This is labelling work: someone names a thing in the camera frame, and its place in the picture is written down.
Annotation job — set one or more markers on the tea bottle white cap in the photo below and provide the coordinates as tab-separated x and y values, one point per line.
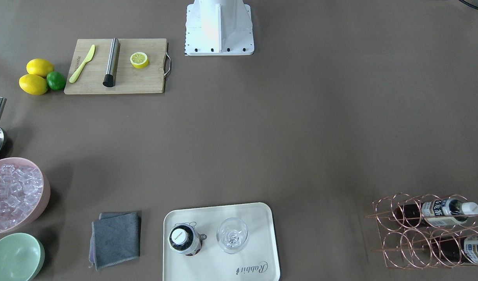
184	239

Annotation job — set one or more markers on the copper wire bottle basket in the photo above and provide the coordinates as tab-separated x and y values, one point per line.
410	248

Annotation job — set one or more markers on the tea bottle in basket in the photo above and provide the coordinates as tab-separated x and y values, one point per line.
436	213
455	249

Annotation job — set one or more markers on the clear wine glass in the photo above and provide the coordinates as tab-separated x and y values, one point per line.
232	235

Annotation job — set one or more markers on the white rabbit tray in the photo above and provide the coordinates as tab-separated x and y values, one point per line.
259	261

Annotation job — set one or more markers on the half lemon slice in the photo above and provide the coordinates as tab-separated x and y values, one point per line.
139	60

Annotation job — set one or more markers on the steel muddler black tip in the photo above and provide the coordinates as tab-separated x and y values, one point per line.
112	62

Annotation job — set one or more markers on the grey folded cloth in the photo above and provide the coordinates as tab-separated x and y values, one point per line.
115	238

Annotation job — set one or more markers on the bamboo cutting board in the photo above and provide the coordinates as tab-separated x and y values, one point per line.
129	80

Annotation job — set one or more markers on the yellow plastic knife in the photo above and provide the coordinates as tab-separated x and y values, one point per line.
88	58

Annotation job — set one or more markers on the green lime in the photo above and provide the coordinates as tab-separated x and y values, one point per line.
56	81

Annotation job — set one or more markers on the yellow lemon lower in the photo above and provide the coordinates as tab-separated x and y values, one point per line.
33	84

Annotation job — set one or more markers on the yellow lemon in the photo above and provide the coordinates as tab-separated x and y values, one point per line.
33	84
40	67

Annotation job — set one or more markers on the yellow lemon upper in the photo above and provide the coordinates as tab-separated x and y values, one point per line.
40	67

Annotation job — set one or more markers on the pink bowl with ice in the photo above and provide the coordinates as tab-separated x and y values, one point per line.
24	193

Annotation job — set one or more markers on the green bowl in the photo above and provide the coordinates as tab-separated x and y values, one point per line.
21	257

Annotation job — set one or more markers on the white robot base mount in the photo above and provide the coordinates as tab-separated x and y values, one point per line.
219	28

